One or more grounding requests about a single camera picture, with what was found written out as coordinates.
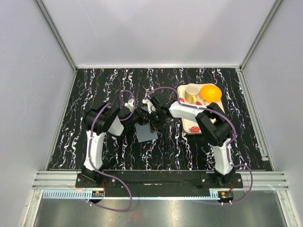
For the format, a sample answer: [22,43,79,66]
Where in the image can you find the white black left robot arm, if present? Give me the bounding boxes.
[81,102,149,187]

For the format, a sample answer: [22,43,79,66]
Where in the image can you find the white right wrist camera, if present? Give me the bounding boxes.
[142,99,156,114]

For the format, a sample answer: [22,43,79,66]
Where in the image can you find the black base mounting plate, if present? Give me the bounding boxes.
[75,170,243,198]

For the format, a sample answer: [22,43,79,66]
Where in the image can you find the cream yellow cup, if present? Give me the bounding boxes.
[185,83,200,104]

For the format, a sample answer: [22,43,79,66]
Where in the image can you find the orange bowl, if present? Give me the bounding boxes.
[200,84,222,102]

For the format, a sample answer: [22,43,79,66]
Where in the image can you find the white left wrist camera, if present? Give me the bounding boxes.
[124,98,135,115]

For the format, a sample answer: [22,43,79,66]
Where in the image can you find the white slotted cable duct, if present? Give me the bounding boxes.
[43,189,104,200]

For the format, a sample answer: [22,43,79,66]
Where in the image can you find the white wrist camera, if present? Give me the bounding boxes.
[142,99,156,114]
[124,98,135,115]

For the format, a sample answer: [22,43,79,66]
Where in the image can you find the strawberry pattern tray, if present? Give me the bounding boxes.
[173,84,224,135]

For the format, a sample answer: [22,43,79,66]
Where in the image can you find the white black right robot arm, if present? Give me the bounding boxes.
[149,96,235,188]

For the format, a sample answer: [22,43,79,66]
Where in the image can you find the grey paper envelope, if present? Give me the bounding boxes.
[135,124,158,143]

